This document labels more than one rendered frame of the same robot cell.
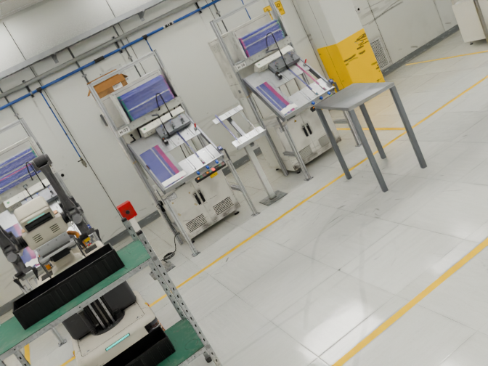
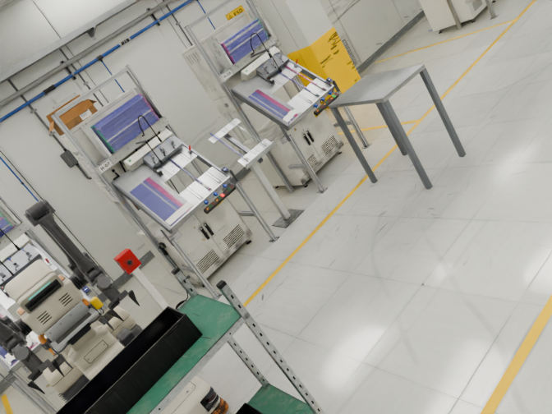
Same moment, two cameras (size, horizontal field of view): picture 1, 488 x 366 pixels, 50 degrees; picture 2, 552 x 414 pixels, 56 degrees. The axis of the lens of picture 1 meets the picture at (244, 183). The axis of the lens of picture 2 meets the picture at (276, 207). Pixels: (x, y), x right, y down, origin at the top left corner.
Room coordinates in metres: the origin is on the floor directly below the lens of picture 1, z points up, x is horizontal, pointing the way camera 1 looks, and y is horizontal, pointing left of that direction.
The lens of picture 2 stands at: (0.85, 0.55, 1.88)
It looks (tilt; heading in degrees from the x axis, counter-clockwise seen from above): 21 degrees down; 351
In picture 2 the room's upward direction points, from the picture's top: 33 degrees counter-clockwise
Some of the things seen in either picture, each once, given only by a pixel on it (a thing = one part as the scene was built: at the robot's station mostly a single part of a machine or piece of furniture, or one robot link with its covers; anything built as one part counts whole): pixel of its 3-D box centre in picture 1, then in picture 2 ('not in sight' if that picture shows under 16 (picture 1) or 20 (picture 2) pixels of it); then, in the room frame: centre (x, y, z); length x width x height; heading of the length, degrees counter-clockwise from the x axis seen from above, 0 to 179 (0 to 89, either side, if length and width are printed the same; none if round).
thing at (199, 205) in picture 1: (193, 200); (195, 236); (5.51, 0.58, 0.31); 0.70 x 0.65 x 0.62; 108
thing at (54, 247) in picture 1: (59, 253); (78, 333); (3.36, 1.30, 0.99); 0.28 x 0.16 x 0.22; 108
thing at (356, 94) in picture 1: (368, 134); (395, 129); (4.43, -1.18, 0.40); 0.70 x 0.45 x 0.80; 9
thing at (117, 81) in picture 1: (117, 78); (83, 106); (5.66, 0.68, 1.82); 0.68 x 0.30 x 0.20; 108
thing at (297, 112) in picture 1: (292, 109); (288, 117); (5.79, -0.87, 0.65); 1.01 x 0.73 x 1.29; 18
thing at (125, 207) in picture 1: (142, 237); (151, 290); (4.84, 1.12, 0.39); 0.24 x 0.24 x 0.78; 18
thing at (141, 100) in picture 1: (146, 97); (125, 123); (5.41, 0.48, 1.52); 0.51 x 0.13 x 0.27; 108
